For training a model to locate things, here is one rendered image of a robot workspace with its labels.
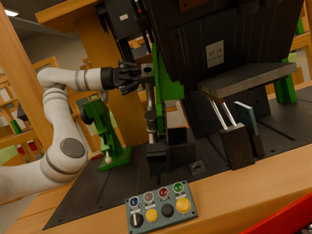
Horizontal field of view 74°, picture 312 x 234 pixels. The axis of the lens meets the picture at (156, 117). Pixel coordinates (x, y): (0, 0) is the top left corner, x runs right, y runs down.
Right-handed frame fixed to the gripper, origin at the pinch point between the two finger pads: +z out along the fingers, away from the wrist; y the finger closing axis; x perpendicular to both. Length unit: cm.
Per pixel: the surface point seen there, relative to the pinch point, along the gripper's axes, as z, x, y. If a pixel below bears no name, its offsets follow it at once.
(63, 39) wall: -441, 618, 840
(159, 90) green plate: 3.9, -5.8, -11.1
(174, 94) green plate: 8.3, -3.5, -11.5
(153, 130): 1.3, 5.1, -18.0
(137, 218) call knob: -3.0, -4.4, -43.0
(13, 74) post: -61, 15, 21
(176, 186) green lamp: 5.8, -4.5, -37.3
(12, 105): -343, 342, 248
